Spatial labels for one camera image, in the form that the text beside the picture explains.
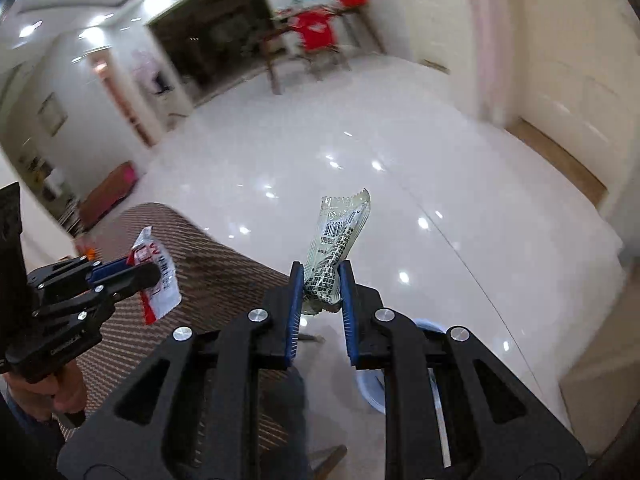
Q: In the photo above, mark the person's left hand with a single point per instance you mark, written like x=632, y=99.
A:
x=67, y=387

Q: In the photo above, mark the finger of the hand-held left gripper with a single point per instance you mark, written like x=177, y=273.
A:
x=112, y=269
x=135, y=277

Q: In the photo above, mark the red shirt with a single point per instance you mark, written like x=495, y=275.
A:
x=312, y=30

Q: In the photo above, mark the clear green checkered wrapper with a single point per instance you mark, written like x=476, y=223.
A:
x=340, y=240

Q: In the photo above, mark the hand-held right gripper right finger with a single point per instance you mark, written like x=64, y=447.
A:
x=347, y=310

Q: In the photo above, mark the cluttered shelf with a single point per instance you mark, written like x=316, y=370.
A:
x=50, y=195

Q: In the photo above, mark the small wooden chair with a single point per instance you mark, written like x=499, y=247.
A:
x=325, y=62

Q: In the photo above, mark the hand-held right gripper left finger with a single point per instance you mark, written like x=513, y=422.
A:
x=295, y=310

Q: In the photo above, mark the blue plastic basin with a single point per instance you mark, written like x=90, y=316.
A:
x=369, y=390

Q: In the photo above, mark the dark glass window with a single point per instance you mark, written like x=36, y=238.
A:
x=215, y=35

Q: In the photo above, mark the wooden table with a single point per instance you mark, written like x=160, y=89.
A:
x=280, y=50

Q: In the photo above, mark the brown dotted seat cushion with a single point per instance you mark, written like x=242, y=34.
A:
x=210, y=270

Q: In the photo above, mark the pink curtain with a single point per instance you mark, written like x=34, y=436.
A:
x=492, y=40

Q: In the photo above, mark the red white wrapper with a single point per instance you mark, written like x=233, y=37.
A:
x=162, y=300

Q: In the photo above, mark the white panel door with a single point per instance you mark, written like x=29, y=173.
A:
x=575, y=75

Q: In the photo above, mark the person's left forearm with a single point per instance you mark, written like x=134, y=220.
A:
x=27, y=415

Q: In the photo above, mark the framed wall picture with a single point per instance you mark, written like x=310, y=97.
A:
x=52, y=114

